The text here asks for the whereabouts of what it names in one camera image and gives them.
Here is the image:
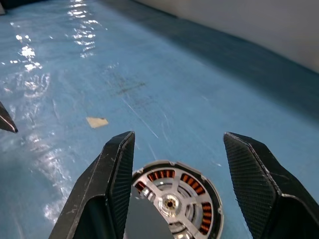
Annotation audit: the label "small beige tape piece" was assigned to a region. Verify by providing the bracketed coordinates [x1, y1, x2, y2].
[86, 116, 109, 129]

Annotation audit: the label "blue plastic table cover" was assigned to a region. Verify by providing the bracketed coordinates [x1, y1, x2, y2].
[0, 0, 319, 239]

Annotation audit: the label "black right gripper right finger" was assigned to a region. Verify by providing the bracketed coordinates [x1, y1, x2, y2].
[223, 131, 319, 239]

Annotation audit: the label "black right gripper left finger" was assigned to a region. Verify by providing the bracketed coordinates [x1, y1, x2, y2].
[48, 131, 136, 239]

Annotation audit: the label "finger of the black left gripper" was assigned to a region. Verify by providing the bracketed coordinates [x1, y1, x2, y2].
[0, 101, 18, 134]

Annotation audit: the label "silver motor housing copper windings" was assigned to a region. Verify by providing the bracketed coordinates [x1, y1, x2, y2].
[131, 159, 224, 239]

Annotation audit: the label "white curtain sheet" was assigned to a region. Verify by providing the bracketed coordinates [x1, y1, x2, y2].
[134, 0, 319, 74]

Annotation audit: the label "silver spoked rotor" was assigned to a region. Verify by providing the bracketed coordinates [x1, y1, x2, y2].
[134, 174, 215, 239]

